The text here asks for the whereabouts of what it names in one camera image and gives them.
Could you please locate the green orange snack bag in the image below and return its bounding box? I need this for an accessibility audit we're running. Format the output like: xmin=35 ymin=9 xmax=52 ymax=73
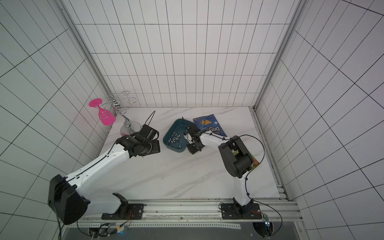
xmin=251 ymin=155 xmax=260 ymax=170

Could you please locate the chrome lamp with pink shades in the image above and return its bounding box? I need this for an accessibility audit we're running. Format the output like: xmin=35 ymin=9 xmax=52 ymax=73
xmin=89 ymin=91 xmax=142 ymax=136

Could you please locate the blue Doritos chip bag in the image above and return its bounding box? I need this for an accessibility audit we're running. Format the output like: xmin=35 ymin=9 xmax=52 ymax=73
xmin=193 ymin=114 xmax=227 ymax=137

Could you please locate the teal plastic storage box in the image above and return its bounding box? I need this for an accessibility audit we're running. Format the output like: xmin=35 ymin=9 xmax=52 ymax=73
xmin=163 ymin=118 xmax=193 ymax=153

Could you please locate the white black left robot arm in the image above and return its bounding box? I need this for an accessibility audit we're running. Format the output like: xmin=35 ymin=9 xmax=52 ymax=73
xmin=48 ymin=125 xmax=161 ymax=225

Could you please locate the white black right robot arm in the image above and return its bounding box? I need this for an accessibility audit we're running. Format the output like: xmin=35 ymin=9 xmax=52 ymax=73
xmin=185 ymin=124 xmax=254 ymax=218

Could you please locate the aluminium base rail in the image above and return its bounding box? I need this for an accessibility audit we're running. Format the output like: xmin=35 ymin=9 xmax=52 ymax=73
xmin=70 ymin=199 xmax=303 ymax=230

